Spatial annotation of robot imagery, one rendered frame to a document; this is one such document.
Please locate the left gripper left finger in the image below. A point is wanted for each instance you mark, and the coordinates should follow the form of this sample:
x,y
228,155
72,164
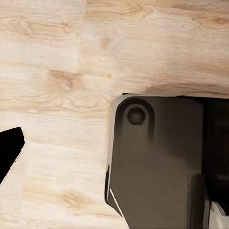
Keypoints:
x,y
11,143

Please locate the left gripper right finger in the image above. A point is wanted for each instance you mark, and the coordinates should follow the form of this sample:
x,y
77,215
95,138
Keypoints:
x,y
221,141

